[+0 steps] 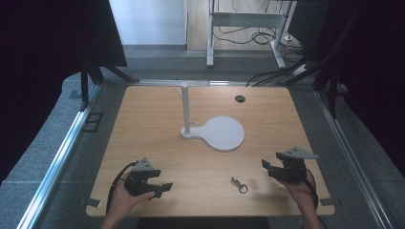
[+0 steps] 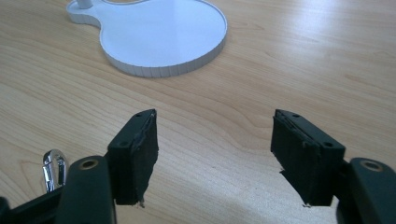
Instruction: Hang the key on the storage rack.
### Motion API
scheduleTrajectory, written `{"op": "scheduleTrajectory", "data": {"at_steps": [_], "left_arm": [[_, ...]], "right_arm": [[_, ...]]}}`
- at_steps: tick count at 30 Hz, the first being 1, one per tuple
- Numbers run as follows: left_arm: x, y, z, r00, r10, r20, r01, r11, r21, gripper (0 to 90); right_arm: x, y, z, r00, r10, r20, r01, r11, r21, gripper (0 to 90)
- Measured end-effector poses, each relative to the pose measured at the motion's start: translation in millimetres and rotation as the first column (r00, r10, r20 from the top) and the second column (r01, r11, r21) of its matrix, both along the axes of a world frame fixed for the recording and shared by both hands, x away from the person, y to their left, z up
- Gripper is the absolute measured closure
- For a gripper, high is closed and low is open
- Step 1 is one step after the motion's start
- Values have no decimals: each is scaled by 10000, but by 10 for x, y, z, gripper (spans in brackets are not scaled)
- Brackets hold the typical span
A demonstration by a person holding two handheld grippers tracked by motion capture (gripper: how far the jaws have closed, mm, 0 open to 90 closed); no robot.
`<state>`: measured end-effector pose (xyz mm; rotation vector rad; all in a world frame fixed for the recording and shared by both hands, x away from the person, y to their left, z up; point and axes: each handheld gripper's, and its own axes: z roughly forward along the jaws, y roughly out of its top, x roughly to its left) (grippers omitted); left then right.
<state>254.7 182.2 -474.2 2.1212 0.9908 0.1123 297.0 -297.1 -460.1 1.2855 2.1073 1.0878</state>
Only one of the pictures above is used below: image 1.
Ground person's right hand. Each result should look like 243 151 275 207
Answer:
276 171 320 212

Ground person's left hand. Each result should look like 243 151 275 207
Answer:
107 173 157 221

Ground black curtain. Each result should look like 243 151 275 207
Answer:
0 0 129 186
287 0 405 179

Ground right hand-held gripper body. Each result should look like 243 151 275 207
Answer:
275 146 320 184

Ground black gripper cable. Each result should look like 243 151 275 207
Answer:
305 169 320 210
105 160 139 215

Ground white metal desk frame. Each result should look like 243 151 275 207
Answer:
205 0 293 70

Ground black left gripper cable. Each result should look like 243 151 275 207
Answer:
105 160 139 215

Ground black metal stand legs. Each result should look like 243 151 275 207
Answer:
79 57 140 112
312 61 339 119

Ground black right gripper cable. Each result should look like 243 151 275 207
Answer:
305 169 320 210

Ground white peg stand with base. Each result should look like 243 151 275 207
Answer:
173 81 246 153

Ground thick black cable bundle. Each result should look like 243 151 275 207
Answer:
245 55 323 88

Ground metal keychain with ring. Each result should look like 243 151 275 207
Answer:
230 177 249 195

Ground aluminium floor rail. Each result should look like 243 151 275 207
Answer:
314 90 395 229
128 78 250 88
16 83 103 229

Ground white power strip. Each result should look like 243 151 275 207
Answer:
291 64 309 77

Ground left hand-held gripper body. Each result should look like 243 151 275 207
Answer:
123 156 158 197

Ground black rectangular floor bracket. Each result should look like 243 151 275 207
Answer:
81 111 104 134

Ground thin black floor cables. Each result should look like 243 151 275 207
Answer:
212 24 306 55

